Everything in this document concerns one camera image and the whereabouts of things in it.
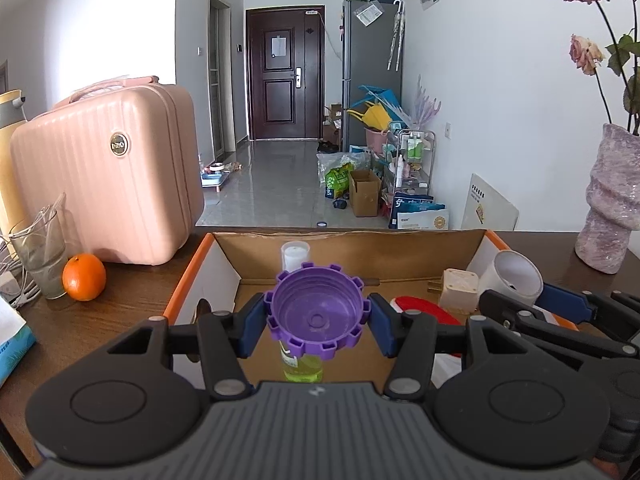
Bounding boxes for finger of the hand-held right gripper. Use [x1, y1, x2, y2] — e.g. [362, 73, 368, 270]
[537, 284, 640, 343]
[479, 290, 640, 366]

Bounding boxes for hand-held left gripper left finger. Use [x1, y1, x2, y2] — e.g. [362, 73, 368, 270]
[107, 293, 267, 402]

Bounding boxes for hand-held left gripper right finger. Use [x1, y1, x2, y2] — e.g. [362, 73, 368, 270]
[369, 295, 531, 402]

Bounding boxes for red lint brush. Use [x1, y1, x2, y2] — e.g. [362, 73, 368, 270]
[390, 296, 468, 378]

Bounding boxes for white round container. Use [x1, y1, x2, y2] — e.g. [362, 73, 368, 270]
[479, 249, 544, 307]

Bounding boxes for green spray bottle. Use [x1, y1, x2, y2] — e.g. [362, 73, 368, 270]
[280, 241, 325, 382]

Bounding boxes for purple notched cap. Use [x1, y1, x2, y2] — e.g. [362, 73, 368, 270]
[263, 262, 372, 362]

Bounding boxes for white power adapter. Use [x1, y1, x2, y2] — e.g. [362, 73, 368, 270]
[427, 268, 480, 314]

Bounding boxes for orange-sided cardboard box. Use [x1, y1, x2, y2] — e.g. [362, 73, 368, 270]
[164, 229, 578, 391]

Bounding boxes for pink textured vase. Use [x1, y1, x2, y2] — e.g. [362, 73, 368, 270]
[574, 123, 640, 275]

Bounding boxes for blue and white carton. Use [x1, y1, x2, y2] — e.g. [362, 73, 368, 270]
[388, 192, 450, 230]

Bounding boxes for white leaning board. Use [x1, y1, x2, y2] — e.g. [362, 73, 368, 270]
[460, 173, 520, 232]

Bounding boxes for small open cardboard box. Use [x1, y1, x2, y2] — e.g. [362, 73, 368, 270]
[348, 169, 383, 217]

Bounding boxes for green printed bag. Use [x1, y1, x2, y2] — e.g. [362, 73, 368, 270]
[316, 152, 371, 200]

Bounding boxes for pet feeding station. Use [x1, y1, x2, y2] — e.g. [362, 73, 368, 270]
[199, 157, 232, 189]

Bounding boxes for orange fruit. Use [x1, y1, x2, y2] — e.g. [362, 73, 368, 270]
[62, 253, 107, 302]

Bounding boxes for pink bucket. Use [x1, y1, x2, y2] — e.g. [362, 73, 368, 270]
[363, 125, 389, 154]

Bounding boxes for pink hard-shell suitcase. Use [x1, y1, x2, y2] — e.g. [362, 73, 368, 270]
[10, 76, 206, 266]

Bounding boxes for cardboard boxes by door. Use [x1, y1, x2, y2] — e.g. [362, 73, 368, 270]
[323, 103, 344, 144]

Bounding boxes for blue and yellow hangers pile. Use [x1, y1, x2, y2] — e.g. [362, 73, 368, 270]
[345, 84, 402, 132]

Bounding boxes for clear drinking glass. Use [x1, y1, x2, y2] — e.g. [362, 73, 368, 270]
[9, 192, 69, 300]

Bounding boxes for purple hangers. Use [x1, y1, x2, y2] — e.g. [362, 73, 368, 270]
[402, 74, 444, 129]

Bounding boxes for blue tissue pack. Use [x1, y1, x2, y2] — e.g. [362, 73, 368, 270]
[0, 299, 37, 387]

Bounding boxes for grey side door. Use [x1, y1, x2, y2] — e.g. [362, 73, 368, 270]
[207, 0, 236, 162]

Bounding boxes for dark brown entrance door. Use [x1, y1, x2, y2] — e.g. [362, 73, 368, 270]
[245, 6, 326, 141]

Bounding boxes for grey refrigerator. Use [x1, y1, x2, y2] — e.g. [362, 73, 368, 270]
[341, 0, 404, 154]

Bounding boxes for white folded umbrella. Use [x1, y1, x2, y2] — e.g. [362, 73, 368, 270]
[387, 0, 405, 72]

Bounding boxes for cream thermos jug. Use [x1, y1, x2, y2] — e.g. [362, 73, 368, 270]
[0, 90, 29, 234]

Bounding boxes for clear plastic document bag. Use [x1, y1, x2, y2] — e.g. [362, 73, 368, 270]
[353, 2, 384, 26]

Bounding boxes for metal wire rack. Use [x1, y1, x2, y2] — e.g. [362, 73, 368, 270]
[382, 128, 436, 202]

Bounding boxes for white cables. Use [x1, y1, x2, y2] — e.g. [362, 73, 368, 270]
[0, 239, 39, 307]

